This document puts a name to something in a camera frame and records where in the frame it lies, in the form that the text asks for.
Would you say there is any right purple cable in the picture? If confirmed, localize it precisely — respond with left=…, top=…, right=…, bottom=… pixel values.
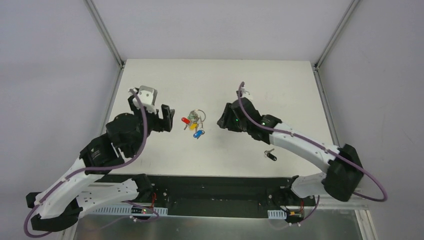
left=237, top=81, right=388, bottom=226

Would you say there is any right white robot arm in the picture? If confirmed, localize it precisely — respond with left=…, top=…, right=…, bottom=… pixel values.
left=217, top=97, right=364, bottom=205

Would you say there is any aluminium frame post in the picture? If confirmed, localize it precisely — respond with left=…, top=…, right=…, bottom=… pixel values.
left=314, top=0, right=362, bottom=71
left=83, top=0, right=125, bottom=69

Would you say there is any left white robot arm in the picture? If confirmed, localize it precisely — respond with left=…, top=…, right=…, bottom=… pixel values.
left=23, top=96, right=175, bottom=237

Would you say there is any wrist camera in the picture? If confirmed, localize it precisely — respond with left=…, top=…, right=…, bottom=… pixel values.
left=128, top=85, right=158, bottom=115
left=238, top=86, right=253, bottom=102

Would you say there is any right white cable duct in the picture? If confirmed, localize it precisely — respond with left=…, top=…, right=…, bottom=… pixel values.
left=267, top=209, right=287, bottom=220

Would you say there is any left aluminium frame post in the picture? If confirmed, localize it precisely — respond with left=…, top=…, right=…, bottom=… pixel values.
left=83, top=0, right=125, bottom=69

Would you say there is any large metal keyring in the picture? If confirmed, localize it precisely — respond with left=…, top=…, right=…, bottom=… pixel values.
left=188, top=109, right=206, bottom=124

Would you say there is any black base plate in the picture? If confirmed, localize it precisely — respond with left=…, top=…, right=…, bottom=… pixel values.
left=99, top=174, right=319, bottom=220

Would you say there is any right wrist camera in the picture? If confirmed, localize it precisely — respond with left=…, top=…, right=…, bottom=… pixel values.
left=238, top=86, right=253, bottom=102

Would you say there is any right aluminium frame post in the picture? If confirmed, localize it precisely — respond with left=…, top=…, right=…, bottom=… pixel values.
left=314, top=0, right=362, bottom=71

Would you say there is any left white cable duct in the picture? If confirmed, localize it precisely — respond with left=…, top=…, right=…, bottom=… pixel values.
left=89, top=204, right=155, bottom=217

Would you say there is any black fob key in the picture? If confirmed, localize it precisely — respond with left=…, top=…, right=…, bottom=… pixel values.
left=264, top=148, right=278, bottom=161

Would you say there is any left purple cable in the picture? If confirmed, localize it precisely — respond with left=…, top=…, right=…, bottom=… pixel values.
left=23, top=88, right=149, bottom=239

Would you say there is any white cable duct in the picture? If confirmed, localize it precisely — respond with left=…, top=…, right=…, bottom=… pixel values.
left=267, top=209, right=287, bottom=220
left=89, top=204, right=155, bottom=217

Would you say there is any purple cable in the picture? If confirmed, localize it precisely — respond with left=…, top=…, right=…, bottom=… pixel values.
left=237, top=81, right=388, bottom=226
left=23, top=88, right=149, bottom=239

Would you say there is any green tag key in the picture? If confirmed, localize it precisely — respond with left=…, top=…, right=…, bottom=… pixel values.
left=187, top=111, right=200, bottom=123

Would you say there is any blue capped key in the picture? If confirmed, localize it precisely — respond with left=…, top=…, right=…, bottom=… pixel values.
left=193, top=129, right=205, bottom=139

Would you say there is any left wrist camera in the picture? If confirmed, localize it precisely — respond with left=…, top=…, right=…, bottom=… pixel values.
left=128, top=85, right=158, bottom=115

